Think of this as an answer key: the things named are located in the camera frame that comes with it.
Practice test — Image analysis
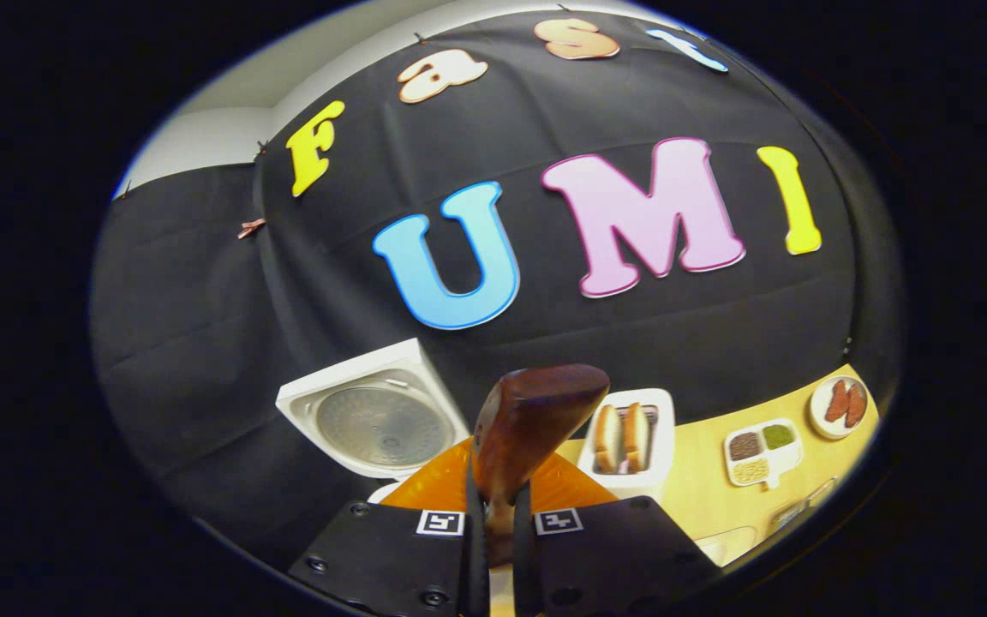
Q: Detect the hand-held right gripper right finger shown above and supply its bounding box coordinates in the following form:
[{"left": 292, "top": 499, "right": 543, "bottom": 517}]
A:
[{"left": 511, "top": 450, "right": 721, "bottom": 617}]

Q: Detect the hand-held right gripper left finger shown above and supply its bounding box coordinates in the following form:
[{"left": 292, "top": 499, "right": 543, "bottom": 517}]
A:
[{"left": 288, "top": 437, "right": 490, "bottom": 617}]

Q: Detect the white rice cooker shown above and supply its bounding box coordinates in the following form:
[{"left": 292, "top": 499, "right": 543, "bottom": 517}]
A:
[{"left": 275, "top": 337, "right": 470, "bottom": 504}]

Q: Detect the brown wooden spoon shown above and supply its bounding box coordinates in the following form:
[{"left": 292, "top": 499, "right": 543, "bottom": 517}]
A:
[{"left": 470, "top": 364, "right": 611, "bottom": 566}]

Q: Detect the metal wire chopstick holder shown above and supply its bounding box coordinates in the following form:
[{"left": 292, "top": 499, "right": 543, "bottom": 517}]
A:
[{"left": 769, "top": 477, "right": 839, "bottom": 532}]

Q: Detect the bread slice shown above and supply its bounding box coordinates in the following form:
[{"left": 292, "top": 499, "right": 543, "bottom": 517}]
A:
[
  {"left": 594, "top": 404, "right": 625, "bottom": 474},
  {"left": 624, "top": 403, "right": 653, "bottom": 472}
]

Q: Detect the white toaster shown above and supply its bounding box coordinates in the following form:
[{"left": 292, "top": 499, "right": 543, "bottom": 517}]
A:
[{"left": 577, "top": 387, "right": 676, "bottom": 502}]

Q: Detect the white divided bean dish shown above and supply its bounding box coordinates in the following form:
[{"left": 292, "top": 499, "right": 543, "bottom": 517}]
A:
[{"left": 723, "top": 417, "right": 803, "bottom": 491}]

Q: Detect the white round plate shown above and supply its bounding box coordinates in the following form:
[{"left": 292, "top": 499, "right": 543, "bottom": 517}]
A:
[{"left": 808, "top": 375, "right": 870, "bottom": 440}]

